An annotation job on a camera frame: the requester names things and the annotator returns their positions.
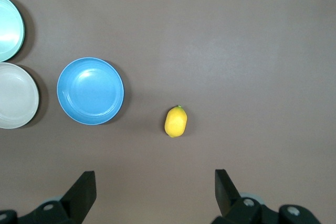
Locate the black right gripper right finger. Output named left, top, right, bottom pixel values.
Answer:
left=211, top=169, right=323, bottom=224

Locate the yellow lemon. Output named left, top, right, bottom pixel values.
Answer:
left=164, top=105, right=188, bottom=138

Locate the beige plate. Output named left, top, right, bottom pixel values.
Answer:
left=0, top=62, right=40, bottom=130

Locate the blue plate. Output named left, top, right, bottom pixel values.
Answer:
left=56, top=57, right=125, bottom=126

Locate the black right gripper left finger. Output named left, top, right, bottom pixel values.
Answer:
left=0, top=170, right=96, bottom=224

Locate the light green plate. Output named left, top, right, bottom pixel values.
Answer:
left=0, top=0, right=26, bottom=63

